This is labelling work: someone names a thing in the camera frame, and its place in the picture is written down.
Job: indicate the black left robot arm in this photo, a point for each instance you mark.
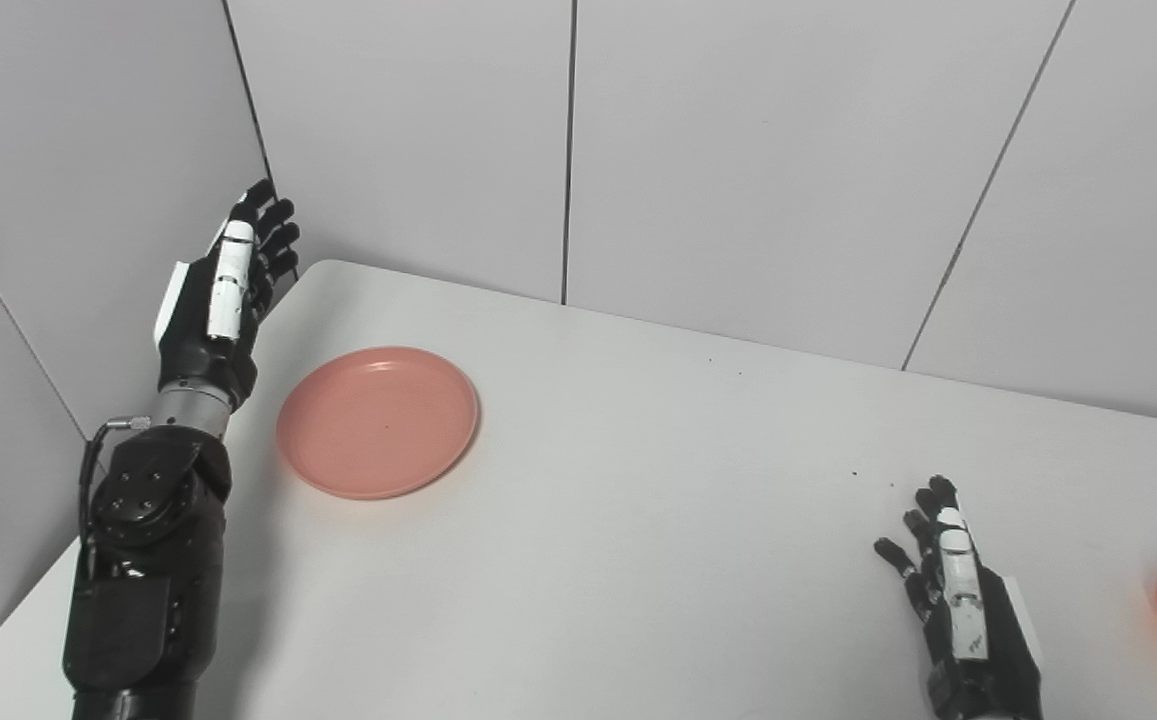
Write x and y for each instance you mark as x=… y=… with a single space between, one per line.
x=143 y=560

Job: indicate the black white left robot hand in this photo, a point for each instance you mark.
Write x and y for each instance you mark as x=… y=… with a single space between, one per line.
x=193 y=340

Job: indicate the pink round plate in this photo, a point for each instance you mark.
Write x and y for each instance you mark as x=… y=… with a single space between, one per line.
x=378 y=422

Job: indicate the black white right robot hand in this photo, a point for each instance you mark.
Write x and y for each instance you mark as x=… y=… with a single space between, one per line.
x=998 y=660

